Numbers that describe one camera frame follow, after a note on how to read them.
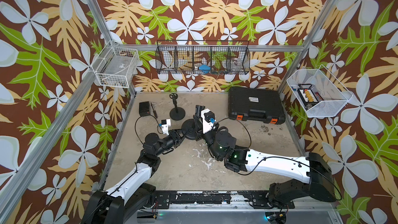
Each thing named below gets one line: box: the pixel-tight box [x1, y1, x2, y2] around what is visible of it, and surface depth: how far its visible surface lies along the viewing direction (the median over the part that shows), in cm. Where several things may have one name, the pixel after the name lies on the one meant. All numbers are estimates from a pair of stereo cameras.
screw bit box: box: [297, 83, 319, 106], surface depth 86 cm
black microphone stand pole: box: [168, 92, 179, 114], surface depth 95 cm
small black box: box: [138, 101, 150, 117], surface depth 107 cm
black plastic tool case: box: [228, 86, 286, 125], surface depth 104 cm
